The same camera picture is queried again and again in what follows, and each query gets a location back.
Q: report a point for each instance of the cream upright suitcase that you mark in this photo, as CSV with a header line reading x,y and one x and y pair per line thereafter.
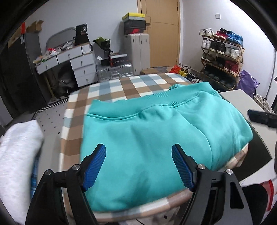
x,y
137,54

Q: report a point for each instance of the white light switch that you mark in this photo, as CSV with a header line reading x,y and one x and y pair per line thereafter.
x,y
217,15

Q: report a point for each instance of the black bag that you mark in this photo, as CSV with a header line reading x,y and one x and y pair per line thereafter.
x,y
82,34

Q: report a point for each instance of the black backpack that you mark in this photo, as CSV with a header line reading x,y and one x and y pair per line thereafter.
x,y
63,82

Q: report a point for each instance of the dark wardrobe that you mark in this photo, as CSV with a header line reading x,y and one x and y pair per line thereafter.
x,y
6,86

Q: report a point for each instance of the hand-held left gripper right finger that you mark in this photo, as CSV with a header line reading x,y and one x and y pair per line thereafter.
x,y
181,166

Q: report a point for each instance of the grey shoe box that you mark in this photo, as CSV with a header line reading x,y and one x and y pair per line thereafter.
x,y
134,24

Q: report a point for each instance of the wooden shoe rack with shoes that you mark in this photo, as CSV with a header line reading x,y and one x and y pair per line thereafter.
x,y
218,47

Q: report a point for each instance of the wooden door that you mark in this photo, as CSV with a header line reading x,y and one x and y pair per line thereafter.
x,y
162,39

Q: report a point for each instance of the thin metal pole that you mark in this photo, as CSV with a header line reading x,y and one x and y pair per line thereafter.
x,y
269,86

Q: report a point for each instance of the white side table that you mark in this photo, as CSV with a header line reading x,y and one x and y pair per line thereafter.
x,y
238,101

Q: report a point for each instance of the flower bouquet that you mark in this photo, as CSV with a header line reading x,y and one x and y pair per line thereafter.
x,y
102,43

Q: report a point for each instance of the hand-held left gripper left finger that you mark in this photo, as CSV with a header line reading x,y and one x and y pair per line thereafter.
x,y
95,166

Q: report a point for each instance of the small open cardboard box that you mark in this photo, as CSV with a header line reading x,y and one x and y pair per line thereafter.
x,y
34,27

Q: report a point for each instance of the white folded garment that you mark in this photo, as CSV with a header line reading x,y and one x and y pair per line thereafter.
x,y
17,155

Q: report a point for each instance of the red yellow plastic bag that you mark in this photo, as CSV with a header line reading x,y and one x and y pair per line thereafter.
x,y
175,70

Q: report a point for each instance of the checkered tablecloth table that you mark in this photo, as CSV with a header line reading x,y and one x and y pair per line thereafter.
x,y
134,84

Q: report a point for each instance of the scattered loose shoes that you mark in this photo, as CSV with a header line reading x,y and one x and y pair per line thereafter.
x,y
192,74

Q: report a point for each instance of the large cardboard box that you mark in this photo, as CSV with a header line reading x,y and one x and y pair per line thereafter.
x,y
14,37

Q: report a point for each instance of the purple plastic bag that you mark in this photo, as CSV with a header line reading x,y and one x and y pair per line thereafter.
x,y
247,84

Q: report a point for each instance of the black tall cabinet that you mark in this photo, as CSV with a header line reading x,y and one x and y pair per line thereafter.
x,y
30,71

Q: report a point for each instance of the white drawer desk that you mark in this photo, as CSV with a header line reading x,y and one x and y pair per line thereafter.
x,y
83,69

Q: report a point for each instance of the teal zip jacket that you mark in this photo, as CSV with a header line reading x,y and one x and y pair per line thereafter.
x,y
151,129

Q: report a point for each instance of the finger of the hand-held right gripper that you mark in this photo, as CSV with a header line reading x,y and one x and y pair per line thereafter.
x,y
264,119

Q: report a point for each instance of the pile of desk clutter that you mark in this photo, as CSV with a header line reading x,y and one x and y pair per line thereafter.
x,y
49,53

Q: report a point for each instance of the yellow shoe box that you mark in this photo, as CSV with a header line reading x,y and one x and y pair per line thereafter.
x,y
133,16

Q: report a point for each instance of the white dotted floor mat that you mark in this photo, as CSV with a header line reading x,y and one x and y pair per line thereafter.
x,y
52,119

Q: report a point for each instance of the silver suitcase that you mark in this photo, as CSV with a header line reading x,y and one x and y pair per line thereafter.
x,y
114,72

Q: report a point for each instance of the white wicker basket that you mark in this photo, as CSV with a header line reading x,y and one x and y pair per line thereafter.
x,y
263,102

